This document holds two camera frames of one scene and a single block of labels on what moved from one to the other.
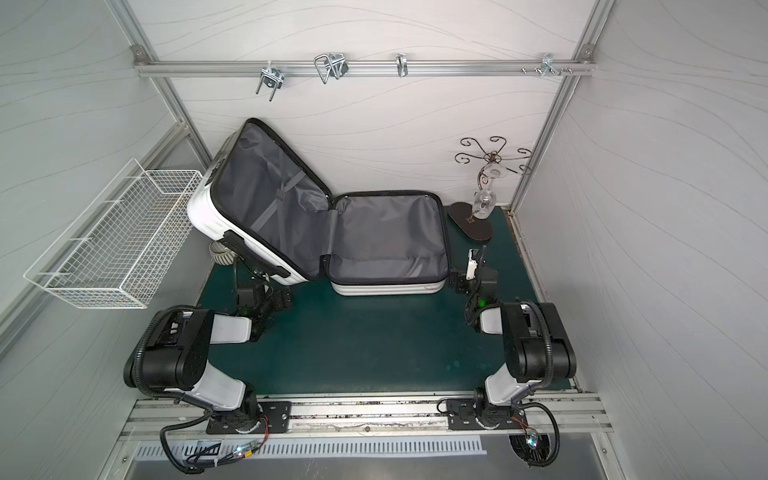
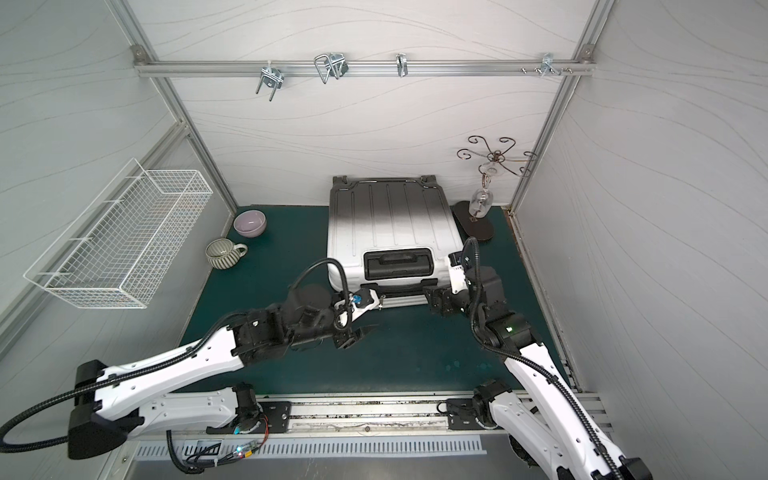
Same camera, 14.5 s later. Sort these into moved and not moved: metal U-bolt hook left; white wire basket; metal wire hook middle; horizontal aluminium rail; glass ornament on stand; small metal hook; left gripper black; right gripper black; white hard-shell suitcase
Moved: left gripper black; right gripper black; white hard-shell suitcase
Not moved: metal U-bolt hook left; glass ornament on stand; small metal hook; white wire basket; metal wire hook middle; horizontal aluminium rail
